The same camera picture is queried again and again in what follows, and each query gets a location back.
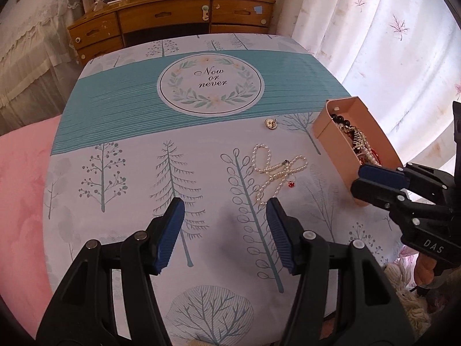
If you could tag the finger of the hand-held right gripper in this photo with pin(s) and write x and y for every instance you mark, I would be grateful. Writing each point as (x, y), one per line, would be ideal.
(371, 191)
(381, 176)

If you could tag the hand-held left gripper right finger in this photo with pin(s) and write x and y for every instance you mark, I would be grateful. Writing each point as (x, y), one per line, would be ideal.
(282, 238)

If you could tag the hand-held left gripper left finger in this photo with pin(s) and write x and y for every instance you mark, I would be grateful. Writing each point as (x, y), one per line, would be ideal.
(169, 238)

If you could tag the gold filigree hair ornament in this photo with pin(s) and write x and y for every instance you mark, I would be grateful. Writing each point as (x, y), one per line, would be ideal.
(356, 137)

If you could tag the pink cardboard jewellery box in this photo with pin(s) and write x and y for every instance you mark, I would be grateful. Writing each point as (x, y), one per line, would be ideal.
(335, 140)

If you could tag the person's right hand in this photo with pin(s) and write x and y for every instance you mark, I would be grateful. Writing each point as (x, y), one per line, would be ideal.
(425, 268)

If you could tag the cream knitted cloth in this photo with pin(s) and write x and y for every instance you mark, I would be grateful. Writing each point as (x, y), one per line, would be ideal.
(407, 299)

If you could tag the tree print tablecloth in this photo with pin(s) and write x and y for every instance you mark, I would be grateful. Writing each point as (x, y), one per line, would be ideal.
(126, 133)

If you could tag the small gold pendant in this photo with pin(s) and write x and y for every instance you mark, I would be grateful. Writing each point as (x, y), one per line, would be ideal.
(270, 123)

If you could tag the white leaf print curtain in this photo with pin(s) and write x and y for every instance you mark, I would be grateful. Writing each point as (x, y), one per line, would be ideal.
(378, 43)

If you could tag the pink blanket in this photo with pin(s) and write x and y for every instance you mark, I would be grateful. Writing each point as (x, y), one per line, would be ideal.
(21, 205)

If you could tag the blue sticker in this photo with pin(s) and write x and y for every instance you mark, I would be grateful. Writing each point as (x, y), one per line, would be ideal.
(258, 9)

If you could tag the wooden desk with drawers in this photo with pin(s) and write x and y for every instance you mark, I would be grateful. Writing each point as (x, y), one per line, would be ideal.
(162, 14)

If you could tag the green white drawer lock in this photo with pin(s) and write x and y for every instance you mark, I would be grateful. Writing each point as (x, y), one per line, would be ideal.
(205, 12)

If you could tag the small white figurine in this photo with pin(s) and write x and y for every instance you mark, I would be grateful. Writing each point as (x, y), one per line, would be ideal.
(98, 0)

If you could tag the white lace furniture cover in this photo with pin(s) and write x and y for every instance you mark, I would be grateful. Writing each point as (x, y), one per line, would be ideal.
(28, 25)

